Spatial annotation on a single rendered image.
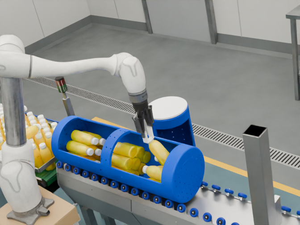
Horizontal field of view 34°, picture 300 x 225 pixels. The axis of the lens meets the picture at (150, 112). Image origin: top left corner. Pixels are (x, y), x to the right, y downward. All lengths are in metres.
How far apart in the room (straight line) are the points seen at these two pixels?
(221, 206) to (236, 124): 2.38
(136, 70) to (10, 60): 0.55
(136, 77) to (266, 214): 0.89
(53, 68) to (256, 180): 1.02
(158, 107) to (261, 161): 1.65
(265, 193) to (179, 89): 3.98
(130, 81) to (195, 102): 3.05
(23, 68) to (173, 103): 1.29
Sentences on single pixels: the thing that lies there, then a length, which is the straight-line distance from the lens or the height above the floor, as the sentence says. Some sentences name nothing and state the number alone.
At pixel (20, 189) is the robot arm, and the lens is 2.40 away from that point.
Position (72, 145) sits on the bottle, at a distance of 2.86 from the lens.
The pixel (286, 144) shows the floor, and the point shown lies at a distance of 4.46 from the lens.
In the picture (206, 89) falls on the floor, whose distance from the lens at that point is 5.49.
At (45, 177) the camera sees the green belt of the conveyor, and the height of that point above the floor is 0.90.
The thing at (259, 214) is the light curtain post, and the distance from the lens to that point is 1.77.
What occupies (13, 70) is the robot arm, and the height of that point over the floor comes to 1.82.
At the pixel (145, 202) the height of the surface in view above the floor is 0.93.
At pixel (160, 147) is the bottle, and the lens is 2.44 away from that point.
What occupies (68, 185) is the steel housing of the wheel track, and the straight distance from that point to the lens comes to 3.03.
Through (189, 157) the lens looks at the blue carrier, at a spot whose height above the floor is 1.18.
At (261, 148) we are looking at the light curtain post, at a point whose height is 1.65.
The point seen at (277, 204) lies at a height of 1.06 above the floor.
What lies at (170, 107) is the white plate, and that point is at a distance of 3.15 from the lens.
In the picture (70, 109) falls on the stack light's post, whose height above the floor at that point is 1.01.
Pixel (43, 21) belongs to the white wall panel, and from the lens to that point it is 7.85.
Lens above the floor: 2.57
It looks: 29 degrees down
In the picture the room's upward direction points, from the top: 13 degrees counter-clockwise
